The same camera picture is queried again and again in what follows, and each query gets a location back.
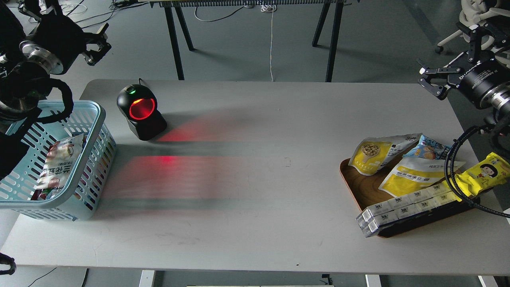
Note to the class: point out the wooden brown tray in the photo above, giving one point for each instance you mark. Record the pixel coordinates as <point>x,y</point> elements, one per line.
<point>365,191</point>

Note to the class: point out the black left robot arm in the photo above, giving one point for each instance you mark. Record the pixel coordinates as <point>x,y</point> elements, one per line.
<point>27,63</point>

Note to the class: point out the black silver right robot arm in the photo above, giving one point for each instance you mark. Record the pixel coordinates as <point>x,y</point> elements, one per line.
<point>475,73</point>

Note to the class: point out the black barcode scanner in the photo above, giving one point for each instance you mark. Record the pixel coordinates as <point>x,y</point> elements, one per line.
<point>140,107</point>

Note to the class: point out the yellow white flat snack pouch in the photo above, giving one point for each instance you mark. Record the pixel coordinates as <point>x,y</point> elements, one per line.
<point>412,174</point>

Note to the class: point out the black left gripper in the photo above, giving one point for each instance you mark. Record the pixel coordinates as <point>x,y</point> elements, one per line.
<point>59,35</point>

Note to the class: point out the black trestle table background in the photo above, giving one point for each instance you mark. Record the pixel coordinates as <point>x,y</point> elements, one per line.
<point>248,46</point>

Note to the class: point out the yellow cartoon face snack bag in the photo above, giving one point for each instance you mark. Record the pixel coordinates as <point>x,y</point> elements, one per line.
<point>492,171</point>

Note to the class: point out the clear boxed snack row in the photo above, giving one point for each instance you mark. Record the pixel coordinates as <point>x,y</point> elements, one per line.
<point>403,213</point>

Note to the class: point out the light blue plastic basket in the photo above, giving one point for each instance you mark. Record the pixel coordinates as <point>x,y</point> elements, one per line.
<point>81,193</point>

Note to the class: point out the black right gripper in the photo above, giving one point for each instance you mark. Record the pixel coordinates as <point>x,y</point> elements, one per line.
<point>483,81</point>

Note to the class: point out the blue chip snack bag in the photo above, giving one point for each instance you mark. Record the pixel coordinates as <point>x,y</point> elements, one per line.
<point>428,148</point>

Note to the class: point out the yellow white chickpea snack pouch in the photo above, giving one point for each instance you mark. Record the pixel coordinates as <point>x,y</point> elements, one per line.
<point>372,154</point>

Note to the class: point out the white red snack bag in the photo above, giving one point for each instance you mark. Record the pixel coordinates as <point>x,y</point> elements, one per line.
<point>60,160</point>

